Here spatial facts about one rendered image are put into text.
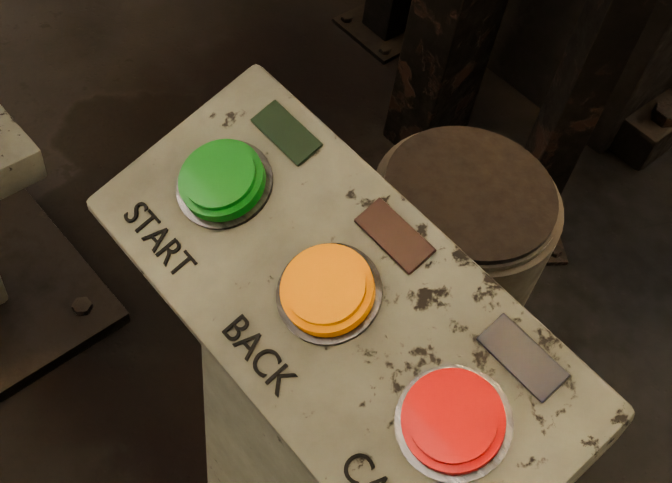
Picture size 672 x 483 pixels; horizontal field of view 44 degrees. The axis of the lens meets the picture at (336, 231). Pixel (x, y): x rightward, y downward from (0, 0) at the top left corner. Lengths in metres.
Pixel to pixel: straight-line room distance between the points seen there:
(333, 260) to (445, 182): 0.18
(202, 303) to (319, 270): 0.06
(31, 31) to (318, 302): 1.14
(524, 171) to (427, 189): 0.07
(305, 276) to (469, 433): 0.09
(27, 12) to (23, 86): 0.17
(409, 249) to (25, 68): 1.07
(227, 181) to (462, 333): 0.12
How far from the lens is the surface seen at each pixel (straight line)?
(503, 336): 0.34
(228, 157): 0.38
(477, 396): 0.33
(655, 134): 1.31
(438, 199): 0.50
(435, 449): 0.32
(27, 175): 0.84
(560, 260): 1.18
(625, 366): 1.13
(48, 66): 1.37
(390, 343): 0.34
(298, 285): 0.35
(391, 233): 0.36
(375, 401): 0.34
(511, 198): 0.52
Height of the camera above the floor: 0.90
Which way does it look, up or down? 52 degrees down
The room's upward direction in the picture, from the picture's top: 10 degrees clockwise
